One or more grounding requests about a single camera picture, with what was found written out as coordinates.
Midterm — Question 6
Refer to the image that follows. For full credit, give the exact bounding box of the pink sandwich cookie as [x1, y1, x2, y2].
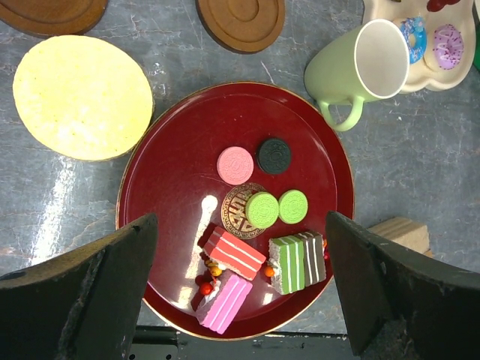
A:
[217, 146, 254, 185]

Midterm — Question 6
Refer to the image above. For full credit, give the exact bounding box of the green sandwich cookie left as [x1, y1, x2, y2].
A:
[245, 191, 279, 229]

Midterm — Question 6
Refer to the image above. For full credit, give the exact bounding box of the purple sprinkled donut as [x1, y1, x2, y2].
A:
[424, 24, 464, 72]

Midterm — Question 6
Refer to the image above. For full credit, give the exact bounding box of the black sandwich cookie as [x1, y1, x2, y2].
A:
[256, 137, 292, 175]

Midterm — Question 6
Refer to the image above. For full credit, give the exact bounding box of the wooden block with label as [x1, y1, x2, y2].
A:
[368, 217, 433, 257]

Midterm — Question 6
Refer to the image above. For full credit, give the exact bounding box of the green sandwich cookie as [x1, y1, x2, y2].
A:
[245, 191, 279, 229]
[278, 189, 308, 224]

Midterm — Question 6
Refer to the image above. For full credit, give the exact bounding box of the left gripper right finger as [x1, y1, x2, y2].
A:
[325, 211, 479, 359]

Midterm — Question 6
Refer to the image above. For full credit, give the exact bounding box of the green layered cake slice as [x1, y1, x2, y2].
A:
[268, 235, 305, 295]

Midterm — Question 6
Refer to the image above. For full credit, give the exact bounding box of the brown wooden coaster near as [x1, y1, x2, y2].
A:
[196, 0, 285, 53]

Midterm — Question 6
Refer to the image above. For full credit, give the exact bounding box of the dark red round tray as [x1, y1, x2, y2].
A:
[116, 82, 355, 341]

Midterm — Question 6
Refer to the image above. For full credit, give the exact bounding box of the red layered cake slice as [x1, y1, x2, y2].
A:
[203, 226, 266, 281]

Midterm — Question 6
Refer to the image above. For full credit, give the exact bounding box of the cream three-tier dessert stand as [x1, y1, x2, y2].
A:
[362, 0, 476, 94]

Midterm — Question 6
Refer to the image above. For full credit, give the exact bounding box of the green plastic vegetable crate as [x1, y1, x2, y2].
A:
[472, 24, 480, 71]

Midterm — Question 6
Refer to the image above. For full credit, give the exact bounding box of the pink layered cake slice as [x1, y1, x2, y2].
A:
[196, 270, 253, 335]

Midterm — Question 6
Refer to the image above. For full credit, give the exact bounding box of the green sandwich cookie right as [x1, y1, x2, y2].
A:
[278, 189, 308, 224]

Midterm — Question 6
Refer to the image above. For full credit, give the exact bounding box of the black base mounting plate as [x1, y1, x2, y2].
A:
[126, 326, 356, 360]

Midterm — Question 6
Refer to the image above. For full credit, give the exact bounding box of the brown wooden coaster far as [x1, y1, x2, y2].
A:
[1, 0, 108, 37]

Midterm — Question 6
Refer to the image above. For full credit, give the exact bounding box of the blue white orange donut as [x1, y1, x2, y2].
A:
[393, 16, 428, 65]

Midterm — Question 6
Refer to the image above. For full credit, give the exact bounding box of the brown layered cake slice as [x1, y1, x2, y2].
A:
[294, 230, 326, 287]

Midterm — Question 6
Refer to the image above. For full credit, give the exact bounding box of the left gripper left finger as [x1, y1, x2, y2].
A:
[1, 214, 158, 359]

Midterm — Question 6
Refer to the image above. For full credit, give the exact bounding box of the light green mug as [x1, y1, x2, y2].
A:
[304, 19, 410, 131]

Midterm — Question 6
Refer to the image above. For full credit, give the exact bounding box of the brown wooden coaster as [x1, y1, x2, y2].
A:
[1, 0, 108, 37]
[196, 0, 285, 53]

